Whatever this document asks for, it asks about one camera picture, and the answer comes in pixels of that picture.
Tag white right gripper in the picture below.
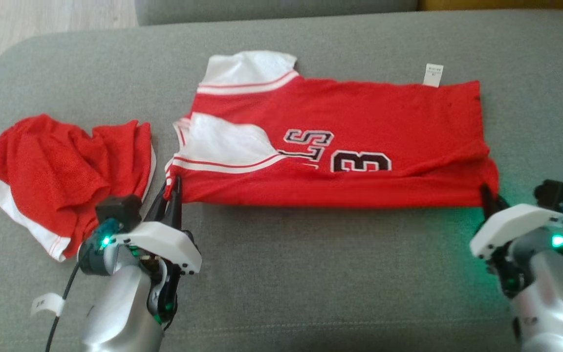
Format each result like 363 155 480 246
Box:
470 183 563 261

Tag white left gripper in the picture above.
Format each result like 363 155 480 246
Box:
115 175 203 275

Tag red white-trimmed shorts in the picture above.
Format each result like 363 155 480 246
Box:
0 114 157 262

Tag red white basketball jersey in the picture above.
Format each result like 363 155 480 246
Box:
164 50 499 208

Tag grey fabric sofa ottoman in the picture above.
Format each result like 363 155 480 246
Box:
0 10 563 352

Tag grey sofa seat cushion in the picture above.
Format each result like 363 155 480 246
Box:
135 0 419 26

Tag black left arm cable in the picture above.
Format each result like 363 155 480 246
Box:
44 218 121 352

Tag white cable label tag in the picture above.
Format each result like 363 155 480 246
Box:
31 292 65 316

